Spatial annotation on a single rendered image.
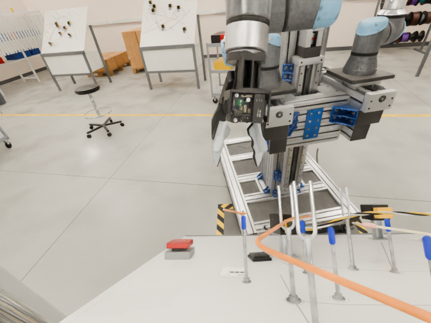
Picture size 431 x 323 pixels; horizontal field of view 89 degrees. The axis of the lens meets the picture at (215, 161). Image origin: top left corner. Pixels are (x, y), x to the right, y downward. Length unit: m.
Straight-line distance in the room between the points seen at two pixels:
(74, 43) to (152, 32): 1.97
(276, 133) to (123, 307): 0.97
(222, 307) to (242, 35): 0.39
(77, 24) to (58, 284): 5.61
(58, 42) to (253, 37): 6.49
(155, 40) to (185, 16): 0.73
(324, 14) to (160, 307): 0.56
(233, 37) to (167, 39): 4.71
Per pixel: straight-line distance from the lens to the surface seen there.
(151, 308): 0.32
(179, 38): 5.00
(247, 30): 0.41
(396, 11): 1.47
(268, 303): 0.32
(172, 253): 0.52
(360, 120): 1.36
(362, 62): 1.36
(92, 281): 1.99
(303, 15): 0.55
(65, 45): 6.61
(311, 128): 1.33
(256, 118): 0.39
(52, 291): 2.12
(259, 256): 0.50
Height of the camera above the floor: 1.54
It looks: 37 degrees down
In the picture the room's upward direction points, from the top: 7 degrees counter-clockwise
